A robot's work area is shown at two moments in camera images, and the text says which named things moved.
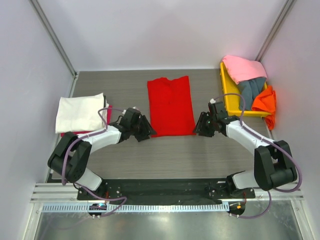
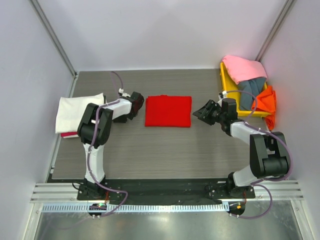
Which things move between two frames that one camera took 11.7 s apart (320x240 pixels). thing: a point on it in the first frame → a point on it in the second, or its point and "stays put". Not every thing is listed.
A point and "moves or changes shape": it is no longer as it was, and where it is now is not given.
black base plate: [165, 190] stays put
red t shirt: [172, 112] moves or changes shape
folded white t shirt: [80, 113] stays put
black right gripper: [206, 125] → [207, 112]
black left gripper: [147, 129] → [122, 119]
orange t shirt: [265, 101] stays put
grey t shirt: [250, 88] stays put
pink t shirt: [240, 69] stays put
